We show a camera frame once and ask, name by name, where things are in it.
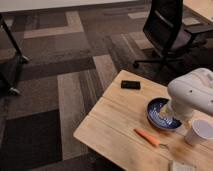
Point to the white sponge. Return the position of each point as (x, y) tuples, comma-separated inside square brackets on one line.
[(176, 166)]

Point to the orange carrot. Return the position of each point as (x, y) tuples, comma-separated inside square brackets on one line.
[(151, 139)]

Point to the black office chair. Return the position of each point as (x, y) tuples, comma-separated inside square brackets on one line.
[(164, 29)]

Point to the white paper cup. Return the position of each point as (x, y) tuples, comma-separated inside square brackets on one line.
[(199, 132)]

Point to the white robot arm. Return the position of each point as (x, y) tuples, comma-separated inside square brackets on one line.
[(189, 92)]

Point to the wooden desk at top right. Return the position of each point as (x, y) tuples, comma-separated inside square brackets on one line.
[(203, 8)]

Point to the black rectangular block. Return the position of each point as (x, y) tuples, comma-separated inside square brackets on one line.
[(130, 84)]

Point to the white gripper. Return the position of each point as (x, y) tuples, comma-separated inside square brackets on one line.
[(178, 111)]

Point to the blue ceramic bowl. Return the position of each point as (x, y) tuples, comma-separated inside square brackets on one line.
[(161, 122)]

